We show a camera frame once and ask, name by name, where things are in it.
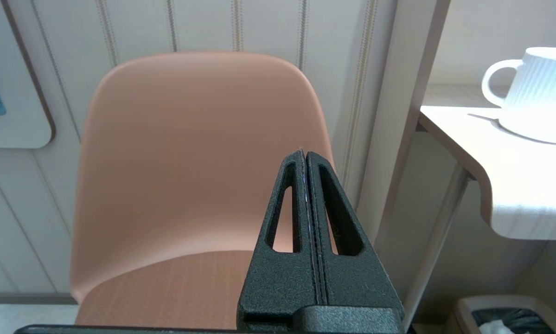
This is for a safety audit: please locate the white rounded wall board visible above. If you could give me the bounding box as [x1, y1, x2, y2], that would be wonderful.
[0, 0, 57, 150]

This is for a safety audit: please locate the white trash bin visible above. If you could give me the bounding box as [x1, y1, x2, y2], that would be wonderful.
[454, 295, 556, 334]

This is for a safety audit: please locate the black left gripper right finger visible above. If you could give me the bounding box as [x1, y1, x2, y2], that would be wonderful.
[307, 151, 404, 312]

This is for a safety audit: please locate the pink plastic chair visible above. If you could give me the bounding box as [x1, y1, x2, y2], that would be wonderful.
[70, 51, 336, 331]

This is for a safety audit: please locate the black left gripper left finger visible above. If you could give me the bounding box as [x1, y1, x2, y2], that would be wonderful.
[237, 149, 328, 326]

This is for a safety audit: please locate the beige wooden shelf table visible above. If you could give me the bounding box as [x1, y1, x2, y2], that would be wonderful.
[354, 0, 556, 325]

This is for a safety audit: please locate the white ribbed ceramic mug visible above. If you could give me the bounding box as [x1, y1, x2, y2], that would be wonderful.
[481, 46, 556, 145]

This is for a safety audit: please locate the white crumpled tissue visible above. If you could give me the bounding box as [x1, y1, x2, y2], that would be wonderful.
[479, 320, 511, 334]

